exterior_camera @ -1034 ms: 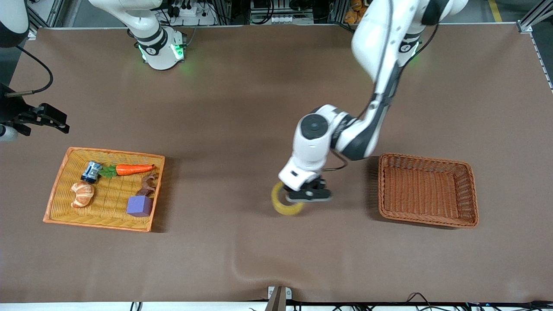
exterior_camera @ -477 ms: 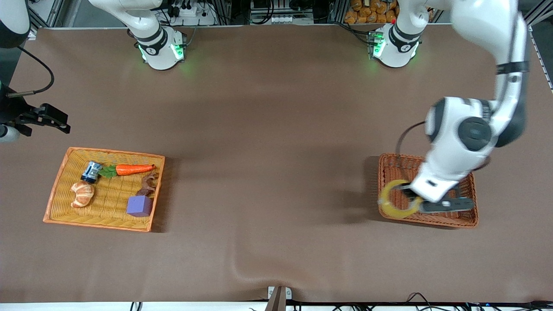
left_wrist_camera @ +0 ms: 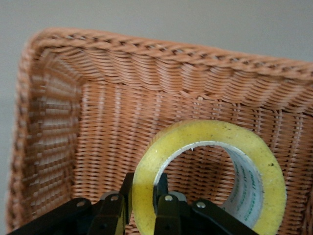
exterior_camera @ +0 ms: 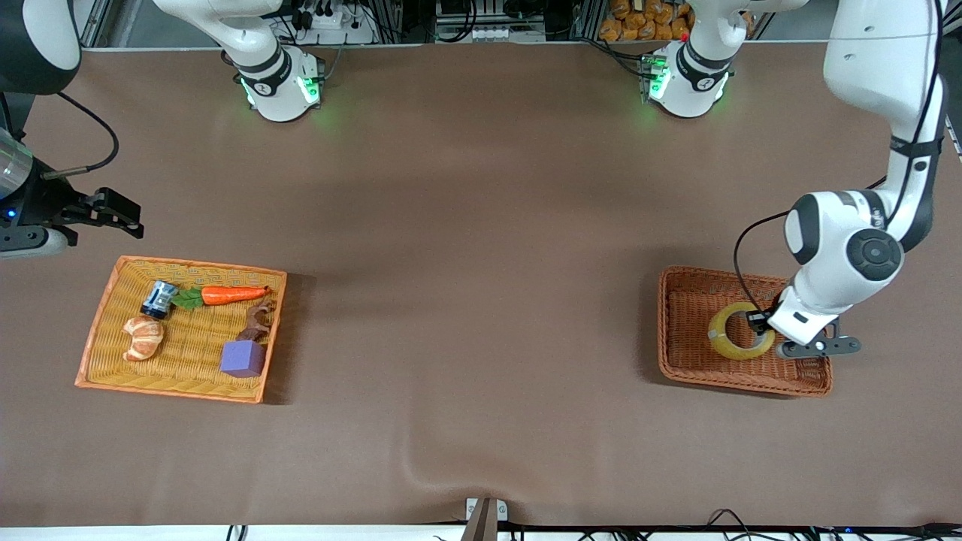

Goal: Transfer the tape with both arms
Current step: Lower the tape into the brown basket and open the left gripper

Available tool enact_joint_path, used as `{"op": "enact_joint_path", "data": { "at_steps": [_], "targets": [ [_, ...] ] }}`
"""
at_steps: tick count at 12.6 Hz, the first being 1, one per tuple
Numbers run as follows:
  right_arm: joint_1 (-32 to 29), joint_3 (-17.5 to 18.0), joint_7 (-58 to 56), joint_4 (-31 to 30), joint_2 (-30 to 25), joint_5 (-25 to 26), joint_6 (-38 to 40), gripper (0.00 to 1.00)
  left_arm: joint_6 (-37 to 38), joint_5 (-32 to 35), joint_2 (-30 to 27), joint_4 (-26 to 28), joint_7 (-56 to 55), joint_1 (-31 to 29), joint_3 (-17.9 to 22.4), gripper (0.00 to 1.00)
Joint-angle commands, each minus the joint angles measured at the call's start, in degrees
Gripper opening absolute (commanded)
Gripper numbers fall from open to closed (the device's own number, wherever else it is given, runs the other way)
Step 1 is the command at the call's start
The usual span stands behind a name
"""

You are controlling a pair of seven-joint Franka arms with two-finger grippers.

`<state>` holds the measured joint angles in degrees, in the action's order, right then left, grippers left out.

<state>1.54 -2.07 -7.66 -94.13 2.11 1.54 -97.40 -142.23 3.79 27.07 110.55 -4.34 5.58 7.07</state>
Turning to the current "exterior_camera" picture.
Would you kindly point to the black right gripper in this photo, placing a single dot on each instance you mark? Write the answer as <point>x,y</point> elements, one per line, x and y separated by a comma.
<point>46,204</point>

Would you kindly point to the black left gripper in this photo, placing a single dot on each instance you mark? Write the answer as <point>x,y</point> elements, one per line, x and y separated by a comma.
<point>758,323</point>

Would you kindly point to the clear yellowish tape roll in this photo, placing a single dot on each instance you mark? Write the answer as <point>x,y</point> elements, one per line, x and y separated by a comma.
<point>721,342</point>

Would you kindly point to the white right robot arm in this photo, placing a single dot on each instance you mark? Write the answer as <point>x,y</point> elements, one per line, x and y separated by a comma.
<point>263,83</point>

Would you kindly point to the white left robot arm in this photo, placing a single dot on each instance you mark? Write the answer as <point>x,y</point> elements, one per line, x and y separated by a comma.
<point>864,75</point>

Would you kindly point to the brown woven basket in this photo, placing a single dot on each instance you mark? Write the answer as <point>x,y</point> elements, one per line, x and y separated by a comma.
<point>684,361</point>

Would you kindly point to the small blue can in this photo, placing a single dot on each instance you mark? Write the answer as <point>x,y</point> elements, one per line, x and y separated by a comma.
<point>158,299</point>

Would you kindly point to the toy croissant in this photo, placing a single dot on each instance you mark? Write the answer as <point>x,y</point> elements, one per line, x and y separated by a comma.
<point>143,338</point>

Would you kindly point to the orange toy carrot green leaves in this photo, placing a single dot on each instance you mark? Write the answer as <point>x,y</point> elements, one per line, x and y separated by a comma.
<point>229,294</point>

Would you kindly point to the yellow woven basket orange rim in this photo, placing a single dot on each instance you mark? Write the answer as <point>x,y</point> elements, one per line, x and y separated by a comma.
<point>188,346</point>

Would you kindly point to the brown toy lion figure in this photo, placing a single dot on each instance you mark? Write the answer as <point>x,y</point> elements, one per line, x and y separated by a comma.
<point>255,323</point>

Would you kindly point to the purple foam block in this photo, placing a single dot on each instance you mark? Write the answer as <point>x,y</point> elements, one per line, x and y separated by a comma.
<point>242,359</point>

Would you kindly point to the white power strip with plugs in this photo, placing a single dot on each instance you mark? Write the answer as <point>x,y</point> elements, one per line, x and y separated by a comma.
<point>338,30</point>

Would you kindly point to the pile of orange toy breads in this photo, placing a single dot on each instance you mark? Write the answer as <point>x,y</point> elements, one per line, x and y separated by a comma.
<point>639,22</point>

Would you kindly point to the small white power strip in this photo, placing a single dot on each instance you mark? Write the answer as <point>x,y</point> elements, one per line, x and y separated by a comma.
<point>496,34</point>

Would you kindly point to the metal table edge bracket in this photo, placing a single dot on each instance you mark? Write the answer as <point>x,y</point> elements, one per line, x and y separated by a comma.
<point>485,518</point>

